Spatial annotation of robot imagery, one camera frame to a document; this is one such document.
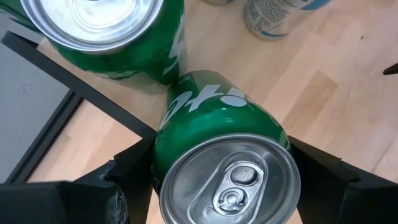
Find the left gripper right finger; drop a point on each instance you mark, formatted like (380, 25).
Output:
(342, 199)

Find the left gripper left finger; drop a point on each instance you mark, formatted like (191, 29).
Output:
(93, 202)

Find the green Sprite can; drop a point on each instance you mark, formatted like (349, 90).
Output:
(217, 124)
(140, 59)

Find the blue silver Red Bull can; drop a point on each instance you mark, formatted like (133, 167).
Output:
(273, 18)

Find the wooden shelf black frame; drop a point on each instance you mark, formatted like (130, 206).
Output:
(311, 93)

